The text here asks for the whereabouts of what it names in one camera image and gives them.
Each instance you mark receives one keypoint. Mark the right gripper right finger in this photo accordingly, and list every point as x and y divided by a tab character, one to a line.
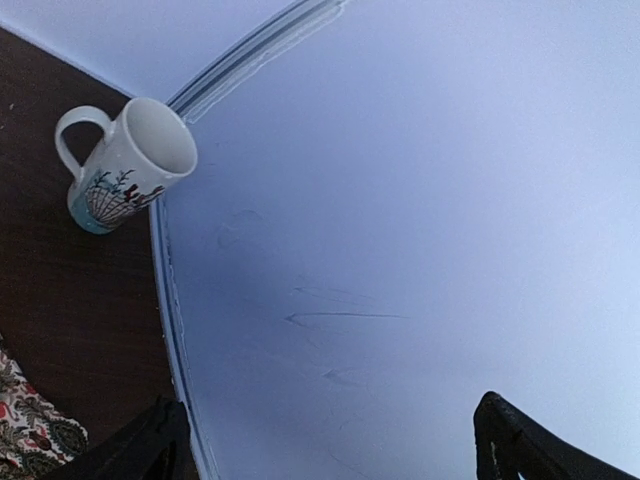
511	445

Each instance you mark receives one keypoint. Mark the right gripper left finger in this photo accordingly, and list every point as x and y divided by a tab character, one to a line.
155	445

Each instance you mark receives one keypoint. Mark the floral paisley tie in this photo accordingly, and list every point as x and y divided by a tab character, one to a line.
36	438

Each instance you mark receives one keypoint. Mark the white printed mug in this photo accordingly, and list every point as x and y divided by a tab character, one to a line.
142	152

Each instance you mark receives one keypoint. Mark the right aluminium frame post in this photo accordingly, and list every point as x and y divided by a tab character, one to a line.
282	32

